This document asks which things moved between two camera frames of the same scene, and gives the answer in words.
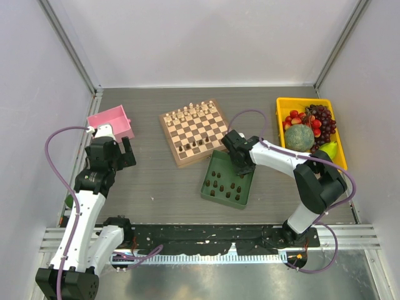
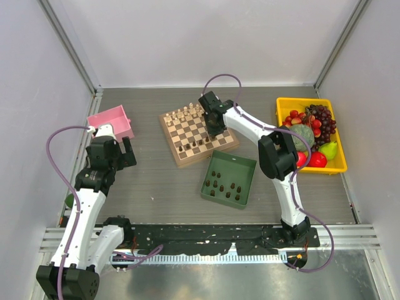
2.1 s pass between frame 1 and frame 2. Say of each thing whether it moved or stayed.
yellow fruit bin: stayed
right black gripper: moved
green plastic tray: stayed
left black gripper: stayed
